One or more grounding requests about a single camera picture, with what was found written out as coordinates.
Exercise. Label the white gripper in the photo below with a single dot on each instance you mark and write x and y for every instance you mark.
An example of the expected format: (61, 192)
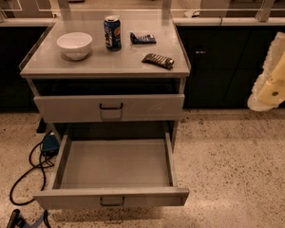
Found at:
(277, 80)

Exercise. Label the brown rxbar chocolate bar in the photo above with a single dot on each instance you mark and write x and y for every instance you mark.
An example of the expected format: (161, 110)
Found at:
(158, 60)

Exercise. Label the closed grey upper drawer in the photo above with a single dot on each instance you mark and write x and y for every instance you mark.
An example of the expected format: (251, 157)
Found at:
(110, 108)

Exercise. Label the grey metal drawer cabinet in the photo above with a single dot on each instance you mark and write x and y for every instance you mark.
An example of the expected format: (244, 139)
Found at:
(103, 72)

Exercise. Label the open grey middle drawer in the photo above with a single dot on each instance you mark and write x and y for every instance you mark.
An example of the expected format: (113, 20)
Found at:
(113, 173)

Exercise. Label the black counter cabinet right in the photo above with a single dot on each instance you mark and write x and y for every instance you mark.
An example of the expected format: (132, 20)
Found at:
(225, 63)

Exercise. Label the black counter cabinet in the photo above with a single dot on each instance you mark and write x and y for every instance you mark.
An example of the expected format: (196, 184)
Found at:
(15, 44)
(225, 63)

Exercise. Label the blue snack wrapper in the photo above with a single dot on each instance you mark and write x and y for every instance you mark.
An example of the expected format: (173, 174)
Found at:
(141, 40)

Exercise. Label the blue pepsi can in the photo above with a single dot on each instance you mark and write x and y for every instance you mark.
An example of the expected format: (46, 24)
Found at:
(112, 33)

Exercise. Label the white ceramic bowl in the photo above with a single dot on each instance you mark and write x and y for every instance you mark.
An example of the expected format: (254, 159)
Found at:
(75, 45)

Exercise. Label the blue power box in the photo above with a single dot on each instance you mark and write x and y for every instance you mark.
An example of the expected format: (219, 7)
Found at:
(50, 146)

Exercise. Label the black counter cabinet left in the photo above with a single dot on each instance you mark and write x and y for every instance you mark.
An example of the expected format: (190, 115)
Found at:
(15, 44)

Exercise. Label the black object bottom left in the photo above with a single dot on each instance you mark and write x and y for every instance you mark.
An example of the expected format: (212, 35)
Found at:
(17, 221)

